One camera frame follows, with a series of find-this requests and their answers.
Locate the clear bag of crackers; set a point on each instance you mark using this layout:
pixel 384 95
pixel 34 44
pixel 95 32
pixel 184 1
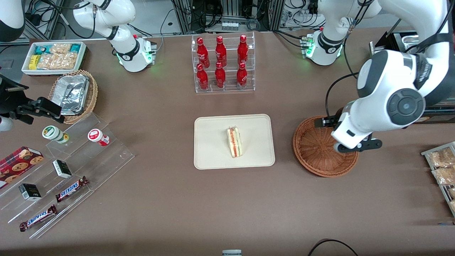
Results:
pixel 57 61
pixel 60 48

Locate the small grey device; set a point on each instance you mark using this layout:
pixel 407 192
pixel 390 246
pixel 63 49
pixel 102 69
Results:
pixel 231 253

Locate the red lid white cup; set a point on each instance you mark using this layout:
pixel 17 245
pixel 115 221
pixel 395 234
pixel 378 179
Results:
pixel 96 136

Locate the small blue item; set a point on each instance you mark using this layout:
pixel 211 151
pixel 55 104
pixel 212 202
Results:
pixel 446 224

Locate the teal snack packet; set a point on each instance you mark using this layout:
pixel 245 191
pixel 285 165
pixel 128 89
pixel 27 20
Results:
pixel 42 49
pixel 75 48

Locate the clear bag of fried snacks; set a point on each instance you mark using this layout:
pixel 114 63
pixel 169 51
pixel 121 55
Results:
pixel 452 206
pixel 440 158
pixel 451 192
pixel 444 176

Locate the green lid sunflower cup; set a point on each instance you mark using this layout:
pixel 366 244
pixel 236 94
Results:
pixel 51 132

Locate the light wicker basket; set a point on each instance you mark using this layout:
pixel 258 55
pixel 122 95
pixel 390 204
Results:
pixel 93 96

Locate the Snickers chocolate bar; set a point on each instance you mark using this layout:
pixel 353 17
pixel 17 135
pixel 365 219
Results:
pixel 38 218
pixel 71 189

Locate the aluminium equipment frame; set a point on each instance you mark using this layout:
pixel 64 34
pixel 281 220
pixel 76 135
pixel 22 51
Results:
pixel 185 17

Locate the grey power strip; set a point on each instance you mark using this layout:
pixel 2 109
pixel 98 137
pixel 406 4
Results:
pixel 229 26

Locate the small black carton box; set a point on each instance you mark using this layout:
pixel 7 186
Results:
pixel 62 169
pixel 30 192

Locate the brown round wicker basket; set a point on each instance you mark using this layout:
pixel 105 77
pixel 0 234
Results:
pixel 316 149

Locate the clear acrylic bottle rack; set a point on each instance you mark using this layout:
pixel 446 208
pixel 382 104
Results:
pixel 230 87

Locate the cream rectangular serving tray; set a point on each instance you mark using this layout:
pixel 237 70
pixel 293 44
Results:
pixel 213 142

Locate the clear acrylic stepped display stand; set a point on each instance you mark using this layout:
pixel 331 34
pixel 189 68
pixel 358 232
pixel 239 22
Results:
pixel 117 156

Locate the yellow snack packet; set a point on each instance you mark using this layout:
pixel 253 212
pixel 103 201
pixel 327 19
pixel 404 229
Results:
pixel 33 62

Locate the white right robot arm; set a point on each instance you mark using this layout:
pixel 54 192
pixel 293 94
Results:
pixel 106 14

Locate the tray of packaged snacks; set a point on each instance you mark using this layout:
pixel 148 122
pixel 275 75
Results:
pixel 426 153

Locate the white plastic snack bin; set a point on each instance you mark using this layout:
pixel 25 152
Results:
pixel 53 73

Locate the silver foil packets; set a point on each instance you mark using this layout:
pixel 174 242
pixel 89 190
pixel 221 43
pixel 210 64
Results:
pixel 73 94

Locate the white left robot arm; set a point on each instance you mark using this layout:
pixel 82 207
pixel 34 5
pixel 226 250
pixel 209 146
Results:
pixel 387 81

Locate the red cola bottle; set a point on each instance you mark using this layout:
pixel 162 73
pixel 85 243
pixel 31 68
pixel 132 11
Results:
pixel 202 79
pixel 220 77
pixel 242 49
pixel 241 77
pixel 202 53
pixel 220 51

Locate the red cookie box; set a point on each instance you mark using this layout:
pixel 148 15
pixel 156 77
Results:
pixel 17 163

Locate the triangular sandwich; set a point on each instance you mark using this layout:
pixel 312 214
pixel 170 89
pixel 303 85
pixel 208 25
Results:
pixel 234 142

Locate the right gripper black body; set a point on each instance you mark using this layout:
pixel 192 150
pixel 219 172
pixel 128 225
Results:
pixel 7 100

